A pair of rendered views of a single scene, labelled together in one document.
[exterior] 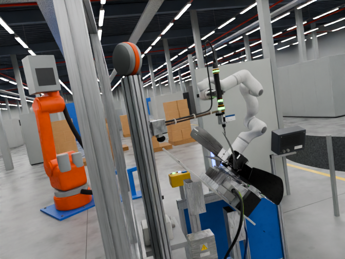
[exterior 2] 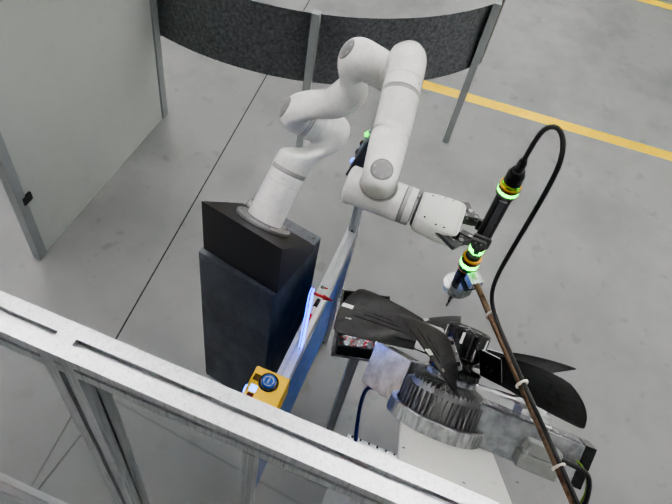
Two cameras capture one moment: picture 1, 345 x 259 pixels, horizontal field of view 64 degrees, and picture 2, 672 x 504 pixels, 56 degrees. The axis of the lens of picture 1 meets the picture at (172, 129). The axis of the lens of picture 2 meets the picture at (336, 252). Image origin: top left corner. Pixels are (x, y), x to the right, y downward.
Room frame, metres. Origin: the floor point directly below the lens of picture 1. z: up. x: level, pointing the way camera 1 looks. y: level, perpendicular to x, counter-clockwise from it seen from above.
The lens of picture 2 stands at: (1.81, 0.60, 2.65)
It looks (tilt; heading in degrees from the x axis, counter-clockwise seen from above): 53 degrees down; 291
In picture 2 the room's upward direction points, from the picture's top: 13 degrees clockwise
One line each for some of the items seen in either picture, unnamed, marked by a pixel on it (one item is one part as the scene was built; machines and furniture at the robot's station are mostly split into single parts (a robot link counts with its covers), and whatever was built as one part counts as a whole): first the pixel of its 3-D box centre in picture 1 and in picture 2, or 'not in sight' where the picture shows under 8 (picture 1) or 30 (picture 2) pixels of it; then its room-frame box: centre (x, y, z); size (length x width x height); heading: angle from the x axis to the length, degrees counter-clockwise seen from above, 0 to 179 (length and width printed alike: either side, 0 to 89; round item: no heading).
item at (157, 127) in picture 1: (153, 127); not in sight; (1.40, 0.09, 1.53); 0.10 x 0.07 x 0.08; 135
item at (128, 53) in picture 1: (127, 59); not in sight; (1.33, 0.16, 1.88); 0.17 x 0.15 x 0.16; 10
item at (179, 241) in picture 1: (161, 234); not in sight; (1.63, 0.17, 0.85); 0.36 x 0.24 x 0.03; 10
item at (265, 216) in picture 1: (235, 234); (298, 374); (2.22, -0.38, 0.45); 0.82 x 0.01 x 0.66; 100
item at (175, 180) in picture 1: (179, 179); (260, 404); (2.14, 0.01, 1.02); 0.16 x 0.10 x 0.11; 100
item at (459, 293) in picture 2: (222, 116); (464, 278); (1.84, -0.34, 1.49); 0.09 x 0.07 x 0.10; 135
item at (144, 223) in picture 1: (157, 230); not in sight; (1.55, 0.19, 0.92); 0.17 x 0.16 x 0.11; 100
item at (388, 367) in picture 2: not in sight; (393, 372); (1.89, -0.31, 0.98); 0.20 x 0.16 x 0.20; 100
